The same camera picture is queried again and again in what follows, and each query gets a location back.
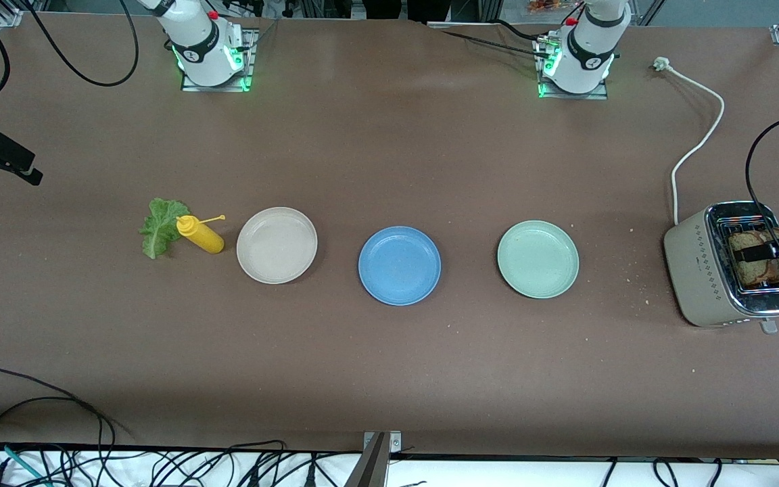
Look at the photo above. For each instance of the green lettuce leaf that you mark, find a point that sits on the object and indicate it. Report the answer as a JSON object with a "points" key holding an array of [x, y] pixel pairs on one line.
{"points": [[156, 233]]}

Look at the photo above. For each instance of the yellow squeeze bottle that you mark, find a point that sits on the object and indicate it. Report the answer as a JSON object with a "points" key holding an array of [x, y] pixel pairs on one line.
{"points": [[203, 237]]}

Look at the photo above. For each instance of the pale green round plate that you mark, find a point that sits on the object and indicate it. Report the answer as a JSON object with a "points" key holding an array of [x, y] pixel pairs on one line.
{"points": [[538, 260]]}

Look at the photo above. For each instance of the beige round plate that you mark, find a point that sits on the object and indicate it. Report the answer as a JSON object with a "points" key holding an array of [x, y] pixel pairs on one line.
{"points": [[276, 245]]}

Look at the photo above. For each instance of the blue round plate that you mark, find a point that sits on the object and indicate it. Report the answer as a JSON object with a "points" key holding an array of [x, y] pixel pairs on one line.
{"points": [[399, 266]]}

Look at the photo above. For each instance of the beige chrome toaster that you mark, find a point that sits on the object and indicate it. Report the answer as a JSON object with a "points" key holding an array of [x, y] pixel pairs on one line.
{"points": [[697, 270]]}

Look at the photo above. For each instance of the orange food pile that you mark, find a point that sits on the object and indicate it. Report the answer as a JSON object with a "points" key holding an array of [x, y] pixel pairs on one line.
{"points": [[545, 6]]}

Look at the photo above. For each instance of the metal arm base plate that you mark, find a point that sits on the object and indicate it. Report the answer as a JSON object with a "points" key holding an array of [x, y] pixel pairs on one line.
{"points": [[193, 88], [565, 96]]}

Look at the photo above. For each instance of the metal table edge bracket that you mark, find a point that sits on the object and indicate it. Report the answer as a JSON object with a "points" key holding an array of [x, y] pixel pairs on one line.
{"points": [[377, 467]]}

